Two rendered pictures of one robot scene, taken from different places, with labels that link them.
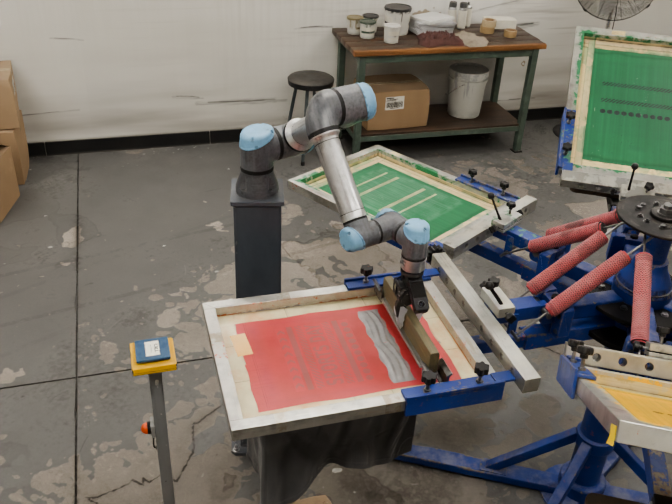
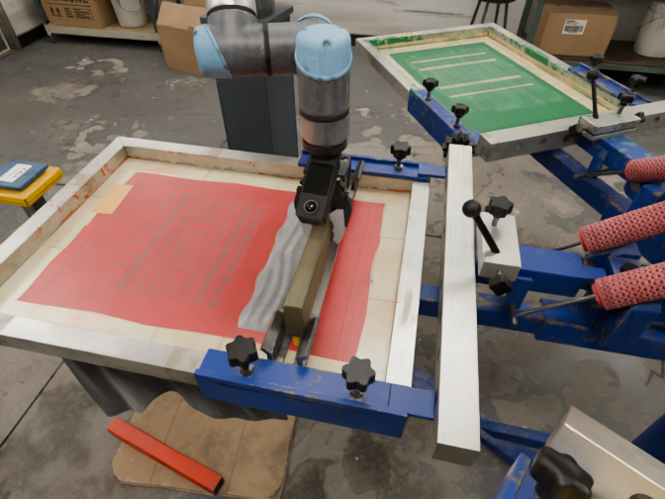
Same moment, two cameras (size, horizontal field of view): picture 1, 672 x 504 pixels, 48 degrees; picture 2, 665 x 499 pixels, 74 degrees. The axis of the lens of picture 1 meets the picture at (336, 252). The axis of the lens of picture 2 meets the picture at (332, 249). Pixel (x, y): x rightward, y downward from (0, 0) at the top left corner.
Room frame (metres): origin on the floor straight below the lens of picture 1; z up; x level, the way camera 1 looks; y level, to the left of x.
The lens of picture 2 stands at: (1.36, -0.54, 1.57)
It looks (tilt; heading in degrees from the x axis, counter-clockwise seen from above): 44 degrees down; 30
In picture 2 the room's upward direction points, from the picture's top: straight up
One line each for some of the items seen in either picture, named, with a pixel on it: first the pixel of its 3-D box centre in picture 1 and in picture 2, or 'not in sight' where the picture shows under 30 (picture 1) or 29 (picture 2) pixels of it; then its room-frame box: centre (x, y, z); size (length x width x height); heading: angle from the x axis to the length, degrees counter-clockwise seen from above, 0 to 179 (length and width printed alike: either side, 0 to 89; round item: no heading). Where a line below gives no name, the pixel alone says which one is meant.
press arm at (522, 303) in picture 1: (511, 310); (523, 267); (1.97, -0.57, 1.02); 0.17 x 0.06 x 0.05; 108
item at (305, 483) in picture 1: (341, 452); (176, 387); (1.58, -0.05, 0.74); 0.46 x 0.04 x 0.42; 108
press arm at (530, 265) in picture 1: (484, 249); (561, 165); (2.54, -0.59, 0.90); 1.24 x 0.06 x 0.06; 48
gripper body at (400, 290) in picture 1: (409, 283); (326, 166); (1.89, -0.23, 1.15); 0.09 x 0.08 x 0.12; 18
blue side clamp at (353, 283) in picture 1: (387, 285); (362, 173); (2.14, -0.18, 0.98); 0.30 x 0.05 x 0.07; 108
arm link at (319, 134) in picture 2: (412, 262); (323, 124); (1.88, -0.23, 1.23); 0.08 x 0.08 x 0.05
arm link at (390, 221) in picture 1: (389, 226); (306, 48); (1.95, -0.16, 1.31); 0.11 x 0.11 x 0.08; 36
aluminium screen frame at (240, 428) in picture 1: (343, 346); (221, 240); (1.80, -0.04, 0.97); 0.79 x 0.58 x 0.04; 108
